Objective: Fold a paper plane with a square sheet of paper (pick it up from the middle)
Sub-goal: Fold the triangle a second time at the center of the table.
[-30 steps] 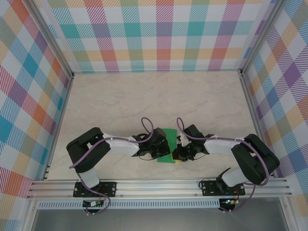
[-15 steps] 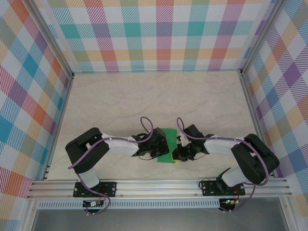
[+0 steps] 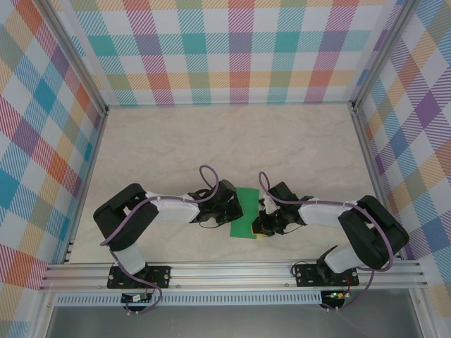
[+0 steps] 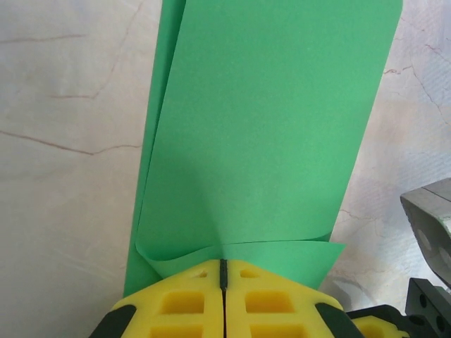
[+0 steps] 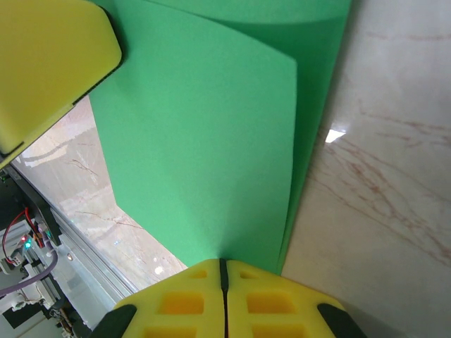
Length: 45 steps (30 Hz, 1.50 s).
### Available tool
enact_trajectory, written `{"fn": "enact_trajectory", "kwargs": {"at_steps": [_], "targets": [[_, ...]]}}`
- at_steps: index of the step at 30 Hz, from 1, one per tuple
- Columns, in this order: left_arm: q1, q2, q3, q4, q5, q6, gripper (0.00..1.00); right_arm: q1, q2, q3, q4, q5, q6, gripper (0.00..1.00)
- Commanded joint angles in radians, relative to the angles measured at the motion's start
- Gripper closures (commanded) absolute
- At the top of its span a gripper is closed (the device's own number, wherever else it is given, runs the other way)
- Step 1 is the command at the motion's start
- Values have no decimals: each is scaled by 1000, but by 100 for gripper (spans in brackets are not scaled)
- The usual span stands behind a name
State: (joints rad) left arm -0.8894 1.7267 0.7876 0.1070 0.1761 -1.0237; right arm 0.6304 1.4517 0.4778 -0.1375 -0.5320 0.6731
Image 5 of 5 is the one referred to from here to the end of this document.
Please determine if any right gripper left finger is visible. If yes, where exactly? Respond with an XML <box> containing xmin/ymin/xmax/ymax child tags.
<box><xmin>90</xmin><ymin>258</ymin><xmax>226</xmax><ymax>338</ymax></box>

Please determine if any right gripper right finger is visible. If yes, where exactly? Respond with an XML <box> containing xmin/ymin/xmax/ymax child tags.
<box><xmin>225</xmin><ymin>259</ymin><xmax>366</xmax><ymax>338</ymax></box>

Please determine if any green paper sheet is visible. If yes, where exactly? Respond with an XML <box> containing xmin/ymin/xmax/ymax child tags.
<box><xmin>86</xmin><ymin>0</ymin><xmax>354</xmax><ymax>276</ymax></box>

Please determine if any right small circuit board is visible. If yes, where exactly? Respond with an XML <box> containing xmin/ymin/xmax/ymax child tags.
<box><xmin>0</xmin><ymin>232</ymin><xmax>37</xmax><ymax>276</ymax></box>

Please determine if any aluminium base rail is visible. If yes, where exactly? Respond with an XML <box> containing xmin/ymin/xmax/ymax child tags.
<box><xmin>6</xmin><ymin>163</ymin><xmax>140</xmax><ymax>308</ymax></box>

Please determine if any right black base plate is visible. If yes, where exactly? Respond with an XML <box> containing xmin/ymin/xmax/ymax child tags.
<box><xmin>0</xmin><ymin>168</ymin><xmax>61</xmax><ymax>248</ymax></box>

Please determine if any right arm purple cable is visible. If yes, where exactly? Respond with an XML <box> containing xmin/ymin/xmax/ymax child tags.
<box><xmin>0</xmin><ymin>242</ymin><xmax>60</xmax><ymax>300</ymax></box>

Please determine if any thin red wire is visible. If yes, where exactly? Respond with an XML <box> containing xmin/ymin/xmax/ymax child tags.
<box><xmin>1</xmin><ymin>207</ymin><xmax>40</xmax><ymax>262</ymax></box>

